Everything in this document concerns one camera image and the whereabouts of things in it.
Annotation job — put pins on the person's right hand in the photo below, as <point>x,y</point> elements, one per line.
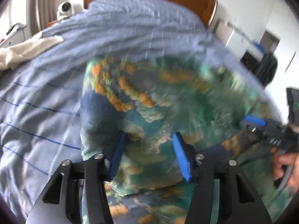
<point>283,165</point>

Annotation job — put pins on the cream knitted sweater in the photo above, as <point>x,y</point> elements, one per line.
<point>25,50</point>

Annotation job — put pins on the bed with blue checked sheet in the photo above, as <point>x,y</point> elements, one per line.
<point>58,79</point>

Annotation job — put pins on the green printed jacket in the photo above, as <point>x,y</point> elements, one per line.
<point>177,102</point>

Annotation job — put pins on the small white fan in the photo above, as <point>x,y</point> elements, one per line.
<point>65,8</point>

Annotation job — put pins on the white drawer cabinet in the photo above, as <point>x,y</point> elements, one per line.
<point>234,45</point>

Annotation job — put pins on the white wardrobe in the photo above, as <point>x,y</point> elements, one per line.
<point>283,51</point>

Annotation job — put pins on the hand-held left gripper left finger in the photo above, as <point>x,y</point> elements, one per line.
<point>118,156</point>

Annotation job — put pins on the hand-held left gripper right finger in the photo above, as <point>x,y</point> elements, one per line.
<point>183,158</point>

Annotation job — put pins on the wooden nightstand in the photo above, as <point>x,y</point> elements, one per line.
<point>54,23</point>

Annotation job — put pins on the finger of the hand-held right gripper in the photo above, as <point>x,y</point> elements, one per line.
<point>254,120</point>

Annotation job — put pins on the beige curtain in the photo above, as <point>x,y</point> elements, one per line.
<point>43,7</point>

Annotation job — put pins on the dark hanging jacket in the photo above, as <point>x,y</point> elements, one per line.
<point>267,68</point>

